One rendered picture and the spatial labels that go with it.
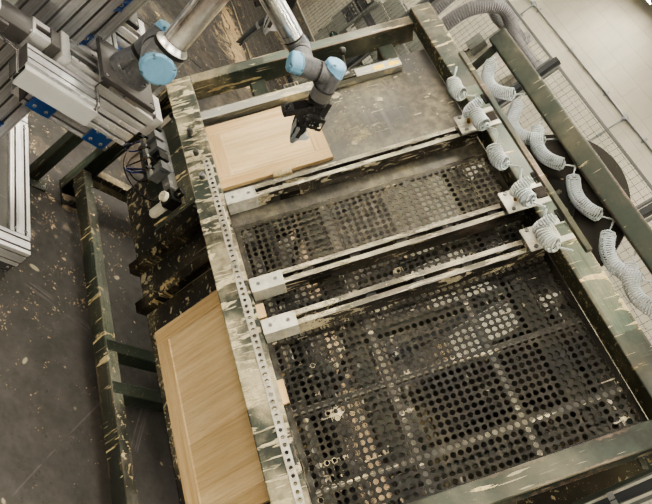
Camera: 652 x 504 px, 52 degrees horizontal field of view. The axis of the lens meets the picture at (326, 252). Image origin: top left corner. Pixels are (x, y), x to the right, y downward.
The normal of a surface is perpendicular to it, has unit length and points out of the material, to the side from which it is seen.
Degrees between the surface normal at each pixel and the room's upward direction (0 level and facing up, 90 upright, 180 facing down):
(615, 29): 90
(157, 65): 97
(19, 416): 0
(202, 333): 90
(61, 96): 90
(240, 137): 60
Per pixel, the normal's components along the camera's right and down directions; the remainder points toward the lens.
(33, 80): 0.27, 0.77
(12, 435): 0.78, -0.52
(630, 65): -0.56, -0.36
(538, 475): -0.08, -0.54
